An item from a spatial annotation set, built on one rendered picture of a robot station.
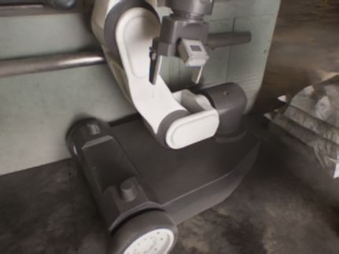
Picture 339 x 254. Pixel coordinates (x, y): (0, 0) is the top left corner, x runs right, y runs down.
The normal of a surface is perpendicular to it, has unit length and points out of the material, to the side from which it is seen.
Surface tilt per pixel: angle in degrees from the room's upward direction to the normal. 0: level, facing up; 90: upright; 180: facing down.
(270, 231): 0
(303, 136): 65
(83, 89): 90
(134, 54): 90
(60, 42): 90
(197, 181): 0
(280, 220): 0
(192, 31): 90
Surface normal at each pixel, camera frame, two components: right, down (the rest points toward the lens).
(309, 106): -0.84, -0.14
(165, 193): -0.01, -0.82
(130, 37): 0.49, 0.49
